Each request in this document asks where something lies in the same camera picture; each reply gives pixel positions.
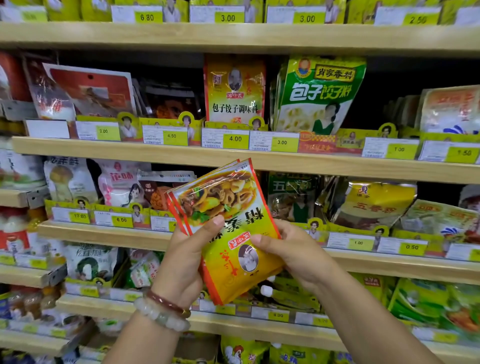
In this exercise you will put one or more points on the person's left hand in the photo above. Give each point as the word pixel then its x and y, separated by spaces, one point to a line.
pixel 184 266

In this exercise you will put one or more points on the person's right hand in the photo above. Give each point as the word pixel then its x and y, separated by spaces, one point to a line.
pixel 304 255

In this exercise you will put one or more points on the green five spice packets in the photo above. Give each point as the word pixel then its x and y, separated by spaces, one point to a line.
pixel 292 196

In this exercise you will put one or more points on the yellow vegetable food packet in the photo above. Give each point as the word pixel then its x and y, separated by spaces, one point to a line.
pixel 229 225
pixel 171 204

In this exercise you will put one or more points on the green dumpling food packet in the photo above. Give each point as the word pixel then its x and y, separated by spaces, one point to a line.
pixel 319 94

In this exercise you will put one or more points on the yellow dumpling seasoning packets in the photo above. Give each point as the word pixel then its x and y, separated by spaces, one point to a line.
pixel 235 86

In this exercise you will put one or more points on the wooden store shelving with goods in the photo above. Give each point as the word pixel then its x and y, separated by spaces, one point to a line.
pixel 225 37

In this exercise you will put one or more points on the red brown clear packet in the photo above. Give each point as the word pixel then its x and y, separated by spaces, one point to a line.
pixel 157 191

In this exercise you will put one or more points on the yellow seasoning packet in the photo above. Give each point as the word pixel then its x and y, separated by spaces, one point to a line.
pixel 371 202

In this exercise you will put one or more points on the row of yellow price tags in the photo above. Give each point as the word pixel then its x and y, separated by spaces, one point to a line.
pixel 236 140
pixel 112 219
pixel 146 15
pixel 26 260

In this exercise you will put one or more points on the white pink packet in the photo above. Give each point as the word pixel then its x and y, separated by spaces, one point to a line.
pixel 120 181

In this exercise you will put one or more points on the rows of assorted seasoning packets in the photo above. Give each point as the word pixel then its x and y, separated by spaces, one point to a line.
pixel 420 300

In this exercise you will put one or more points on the pale yellow packet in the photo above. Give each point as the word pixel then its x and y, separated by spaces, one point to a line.
pixel 439 217

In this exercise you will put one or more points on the white plastic packet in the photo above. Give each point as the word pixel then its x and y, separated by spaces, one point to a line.
pixel 69 178

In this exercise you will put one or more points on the brown orange packet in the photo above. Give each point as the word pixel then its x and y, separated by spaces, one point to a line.
pixel 172 101

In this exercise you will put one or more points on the red white printed packet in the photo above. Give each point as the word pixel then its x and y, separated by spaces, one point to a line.
pixel 471 196

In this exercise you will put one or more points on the red white flat packet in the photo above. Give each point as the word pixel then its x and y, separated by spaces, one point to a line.
pixel 94 90

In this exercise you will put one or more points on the orange seasoning packet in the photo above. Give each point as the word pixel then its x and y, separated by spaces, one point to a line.
pixel 450 111

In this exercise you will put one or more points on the small white packet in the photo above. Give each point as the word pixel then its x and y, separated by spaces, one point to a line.
pixel 49 94

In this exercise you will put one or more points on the red container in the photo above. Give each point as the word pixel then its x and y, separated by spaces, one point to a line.
pixel 9 75

